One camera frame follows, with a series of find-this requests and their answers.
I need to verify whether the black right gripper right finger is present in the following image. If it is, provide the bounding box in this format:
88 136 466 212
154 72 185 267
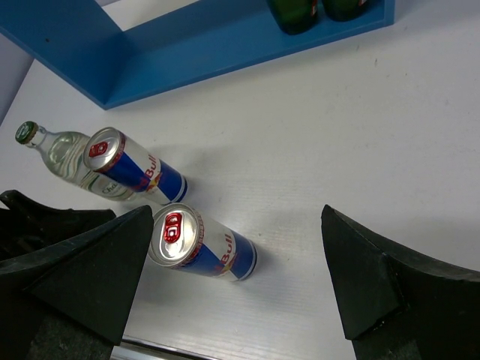
321 205 479 359

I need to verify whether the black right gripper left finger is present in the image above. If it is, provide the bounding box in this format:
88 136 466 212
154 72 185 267
1 205 153 359

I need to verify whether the blue and yellow shelf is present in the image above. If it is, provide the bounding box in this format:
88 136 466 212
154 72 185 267
1 1 395 110

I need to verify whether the green Perrier bottle right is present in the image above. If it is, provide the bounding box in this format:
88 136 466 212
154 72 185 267
322 0 374 22

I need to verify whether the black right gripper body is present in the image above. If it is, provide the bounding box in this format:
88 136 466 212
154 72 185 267
1 190 116 260

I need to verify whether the green perrier bottle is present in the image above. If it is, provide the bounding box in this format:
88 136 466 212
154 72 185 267
266 0 318 35
322 0 374 22

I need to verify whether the red bull can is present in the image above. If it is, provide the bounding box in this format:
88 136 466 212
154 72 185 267
148 203 258 281
83 127 188 206

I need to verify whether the green Perrier bottle left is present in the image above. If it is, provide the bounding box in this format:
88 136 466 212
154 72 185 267
266 0 318 35

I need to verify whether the clear water bottle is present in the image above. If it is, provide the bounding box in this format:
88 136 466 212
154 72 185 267
15 121 137 202

